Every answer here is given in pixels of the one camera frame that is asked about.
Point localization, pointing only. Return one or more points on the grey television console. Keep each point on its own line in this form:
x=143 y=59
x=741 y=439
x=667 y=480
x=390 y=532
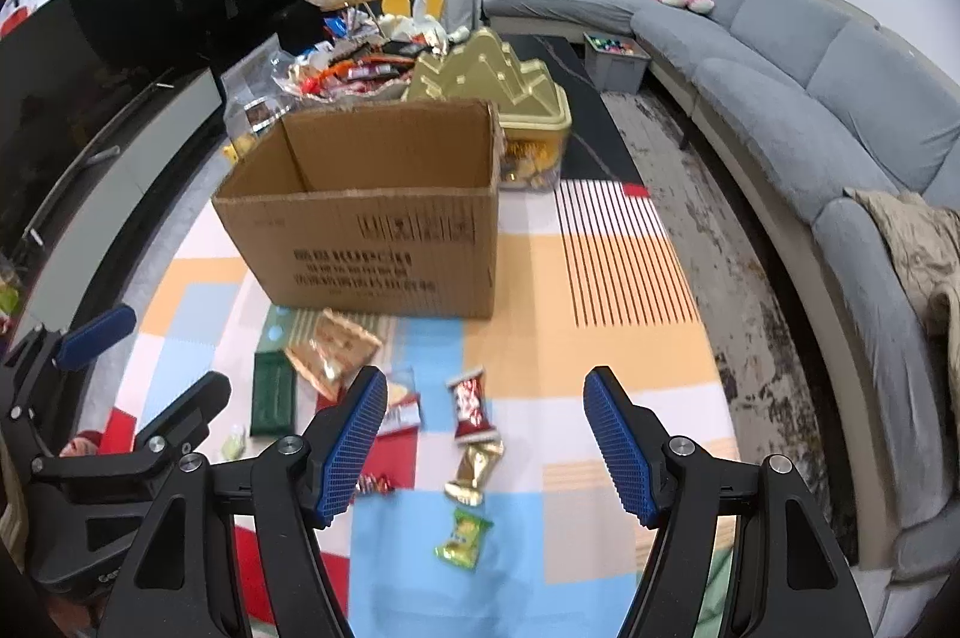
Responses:
x=150 y=151

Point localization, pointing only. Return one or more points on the colourful patterned mat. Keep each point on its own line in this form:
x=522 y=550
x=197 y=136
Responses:
x=600 y=308

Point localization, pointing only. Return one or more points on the clear plastic snack bag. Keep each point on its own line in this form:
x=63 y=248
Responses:
x=251 y=117

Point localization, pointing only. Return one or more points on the tan cracker packet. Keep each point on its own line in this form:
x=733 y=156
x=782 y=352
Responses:
x=330 y=349

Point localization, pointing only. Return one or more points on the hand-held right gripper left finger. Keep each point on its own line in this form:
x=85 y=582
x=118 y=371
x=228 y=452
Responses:
x=352 y=450

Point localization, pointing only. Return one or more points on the gold candy packet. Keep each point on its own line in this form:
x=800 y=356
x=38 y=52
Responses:
x=474 y=469

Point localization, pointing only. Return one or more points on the beige blanket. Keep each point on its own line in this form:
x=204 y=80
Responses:
x=915 y=248

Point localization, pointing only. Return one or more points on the grey sofa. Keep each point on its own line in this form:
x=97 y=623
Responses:
x=825 y=76

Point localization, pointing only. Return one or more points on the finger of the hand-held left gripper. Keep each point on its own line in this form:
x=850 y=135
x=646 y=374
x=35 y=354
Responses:
x=97 y=331
x=191 y=406

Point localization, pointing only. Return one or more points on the green candy packet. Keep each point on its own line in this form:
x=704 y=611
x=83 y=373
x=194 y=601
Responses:
x=461 y=537

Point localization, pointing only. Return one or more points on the small pale green candy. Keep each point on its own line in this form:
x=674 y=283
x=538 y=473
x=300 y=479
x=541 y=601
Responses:
x=234 y=443

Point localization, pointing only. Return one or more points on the gold mountain-lid candy box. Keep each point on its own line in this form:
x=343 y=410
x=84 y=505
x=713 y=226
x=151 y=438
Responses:
x=487 y=83

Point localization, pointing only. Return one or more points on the small red wrapped candy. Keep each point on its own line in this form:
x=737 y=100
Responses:
x=375 y=483

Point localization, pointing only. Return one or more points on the black marble coffee table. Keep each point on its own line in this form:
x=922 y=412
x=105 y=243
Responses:
x=592 y=143

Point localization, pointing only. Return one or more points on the red candy packet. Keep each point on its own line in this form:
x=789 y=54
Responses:
x=471 y=409

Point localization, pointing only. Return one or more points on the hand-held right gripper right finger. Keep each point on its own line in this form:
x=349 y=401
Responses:
x=615 y=443

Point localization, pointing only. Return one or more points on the dark green packet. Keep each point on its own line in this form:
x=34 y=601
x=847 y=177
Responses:
x=271 y=394

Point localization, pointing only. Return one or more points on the grey mottled rug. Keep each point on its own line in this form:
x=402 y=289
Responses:
x=712 y=196

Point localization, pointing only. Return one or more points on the grey storage bin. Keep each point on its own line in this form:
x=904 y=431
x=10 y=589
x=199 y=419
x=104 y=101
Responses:
x=615 y=72

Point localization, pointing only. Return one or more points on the clear bread packet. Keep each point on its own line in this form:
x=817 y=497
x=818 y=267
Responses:
x=401 y=402

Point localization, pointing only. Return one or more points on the yellow and white toy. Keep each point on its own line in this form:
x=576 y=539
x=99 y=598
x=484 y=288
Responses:
x=397 y=5

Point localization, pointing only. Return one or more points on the yellow bear plush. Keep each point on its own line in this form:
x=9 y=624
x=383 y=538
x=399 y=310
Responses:
x=232 y=152

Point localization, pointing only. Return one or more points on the brown cardboard box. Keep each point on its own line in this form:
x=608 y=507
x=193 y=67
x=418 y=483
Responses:
x=375 y=248

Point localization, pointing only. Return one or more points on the pile of assorted snacks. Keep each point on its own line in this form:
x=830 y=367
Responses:
x=352 y=72

